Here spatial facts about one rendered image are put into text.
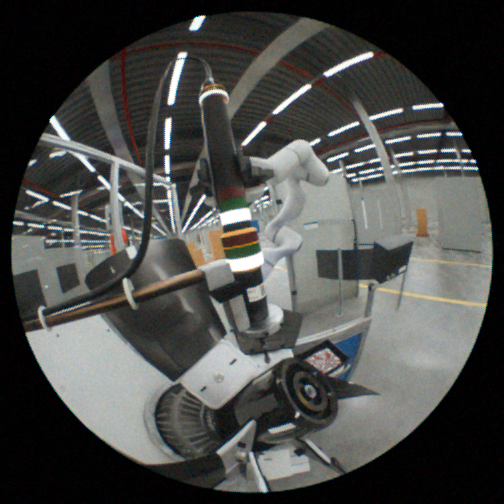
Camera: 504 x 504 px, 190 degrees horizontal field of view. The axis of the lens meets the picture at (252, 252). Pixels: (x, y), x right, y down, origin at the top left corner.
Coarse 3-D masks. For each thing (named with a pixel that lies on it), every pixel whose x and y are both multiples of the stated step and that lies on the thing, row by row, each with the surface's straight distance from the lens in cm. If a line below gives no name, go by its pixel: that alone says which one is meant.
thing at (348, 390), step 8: (328, 376) 57; (336, 384) 48; (344, 384) 49; (352, 384) 52; (336, 392) 38; (344, 392) 39; (352, 392) 41; (360, 392) 43; (368, 392) 46; (376, 392) 52
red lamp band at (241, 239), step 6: (240, 234) 16; (246, 234) 16; (252, 234) 17; (222, 240) 17; (228, 240) 16; (234, 240) 16; (240, 240) 16; (246, 240) 16; (252, 240) 17; (228, 246) 17; (234, 246) 16
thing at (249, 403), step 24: (288, 360) 20; (264, 384) 18; (288, 384) 19; (312, 384) 23; (240, 408) 20; (264, 408) 18; (288, 408) 16; (312, 408) 19; (336, 408) 23; (216, 432) 24; (264, 432) 20; (288, 432) 19; (312, 432) 20
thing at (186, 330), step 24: (168, 240) 33; (120, 264) 29; (144, 264) 27; (168, 264) 27; (192, 264) 27; (120, 288) 26; (192, 288) 23; (120, 312) 25; (144, 312) 23; (168, 312) 22; (192, 312) 21; (216, 312) 21; (144, 336) 23; (168, 336) 21; (192, 336) 20; (216, 336) 20; (168, 360) 21; (192, 360) 20
